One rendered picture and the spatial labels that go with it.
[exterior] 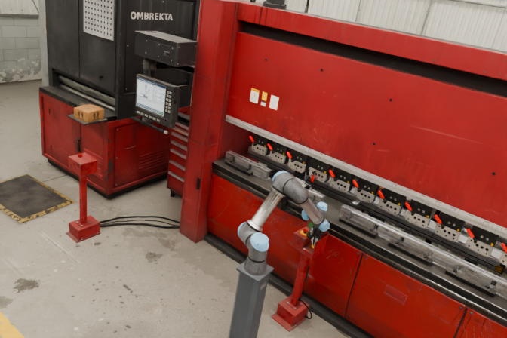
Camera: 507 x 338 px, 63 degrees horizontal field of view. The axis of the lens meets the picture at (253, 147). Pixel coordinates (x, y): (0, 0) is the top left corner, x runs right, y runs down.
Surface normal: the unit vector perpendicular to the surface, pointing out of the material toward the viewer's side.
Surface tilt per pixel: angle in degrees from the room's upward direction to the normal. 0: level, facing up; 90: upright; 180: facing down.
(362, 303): 90
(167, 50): 90
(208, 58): 90
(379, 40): 90
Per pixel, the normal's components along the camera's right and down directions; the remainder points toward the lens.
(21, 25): 0.80, 0.33
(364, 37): -0.63, 0.20
